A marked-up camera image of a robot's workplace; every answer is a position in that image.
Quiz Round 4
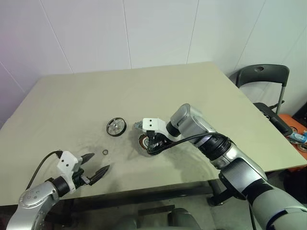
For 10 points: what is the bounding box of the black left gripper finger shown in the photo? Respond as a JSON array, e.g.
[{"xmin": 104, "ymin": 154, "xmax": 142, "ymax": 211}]
[
  {"xmin": 90, "ymin": 164, "xmax": 111, "ymax": 186},
  {"xmin": 81, "ymin": 153, "xmax": 95, "ymax": 166}
]

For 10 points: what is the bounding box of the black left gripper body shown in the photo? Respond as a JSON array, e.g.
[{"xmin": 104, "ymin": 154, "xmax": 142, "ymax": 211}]
[{"xmin": 71, "ymin": 167, "xmax": 93, "ymax": 189}]

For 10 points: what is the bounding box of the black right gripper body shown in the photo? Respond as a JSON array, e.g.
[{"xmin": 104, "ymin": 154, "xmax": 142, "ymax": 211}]
[{"xmin": 145, "ymin": 130, "xmax": 170, "ymax": 156}]

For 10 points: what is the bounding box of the black spoked rotor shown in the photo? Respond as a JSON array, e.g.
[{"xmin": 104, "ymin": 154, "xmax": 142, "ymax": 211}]
[{"xmin": 106, "ymin": 117, "xmax": 128, "ymax": 138}]

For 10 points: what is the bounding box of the dark grey rounded shape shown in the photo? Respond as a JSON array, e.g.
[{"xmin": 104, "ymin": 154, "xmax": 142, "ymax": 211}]
[{"xmin": 167, "ymin": 207, "xmax": 201, "ymax": 230}]

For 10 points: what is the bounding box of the black folding chair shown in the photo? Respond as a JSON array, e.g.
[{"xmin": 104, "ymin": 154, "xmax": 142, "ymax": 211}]
[{"xmin": 229, "ymin": 64, "xmax": 295, "ymax": 137}]

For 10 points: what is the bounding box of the orange box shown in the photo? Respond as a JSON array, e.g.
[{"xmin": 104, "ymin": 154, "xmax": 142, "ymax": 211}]
[{"xmin": 278, "ymin": 114, "xmax": 307, "ymax": 173}]

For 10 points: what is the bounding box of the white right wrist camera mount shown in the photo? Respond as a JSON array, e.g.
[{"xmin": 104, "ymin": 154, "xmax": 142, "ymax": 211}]
[{"xmin": 142, "ymin": 117, "xmax": 183, "ymax": 142}]

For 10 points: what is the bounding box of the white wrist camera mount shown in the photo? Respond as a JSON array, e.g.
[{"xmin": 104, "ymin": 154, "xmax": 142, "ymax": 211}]
[
  {"xmin": 57, "ymin": 150, "xmax": 84, "ymax": 194},
  {"xmin": 142, "ymin": 117, "xmax": 183, "ymax": 142}
]

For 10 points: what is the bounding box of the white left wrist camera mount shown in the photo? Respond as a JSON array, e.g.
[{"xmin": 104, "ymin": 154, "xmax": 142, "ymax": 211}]
[{"xmin": 57, "ymin": 150, "xmax": 84, "ymax": 194}]

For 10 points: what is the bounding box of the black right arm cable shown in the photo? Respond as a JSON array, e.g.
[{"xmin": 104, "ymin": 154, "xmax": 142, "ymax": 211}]
[{"xmin": 146, "ymin": 133, "xmax": 231, "ymax": 156}]

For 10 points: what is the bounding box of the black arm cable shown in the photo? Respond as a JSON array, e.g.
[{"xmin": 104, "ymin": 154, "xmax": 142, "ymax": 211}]
[
  {"xmin": 26, "ymin": 149, "xmax": 63, "ymax": 190},
  {"xmin": 146, "ymin": 133, "xmax": 231, "ymax": 156}
]

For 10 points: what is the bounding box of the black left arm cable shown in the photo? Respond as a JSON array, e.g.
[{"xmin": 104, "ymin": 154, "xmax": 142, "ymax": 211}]
[{"xmin": 26, "ymin": 149, "xmax": 63, "ymax": 190}]

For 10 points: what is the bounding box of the black metal table frame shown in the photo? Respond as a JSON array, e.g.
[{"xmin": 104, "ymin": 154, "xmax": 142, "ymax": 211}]
[{"xmin": 44, "ymin": 179, "xmax": 243, "ymax": 216}]

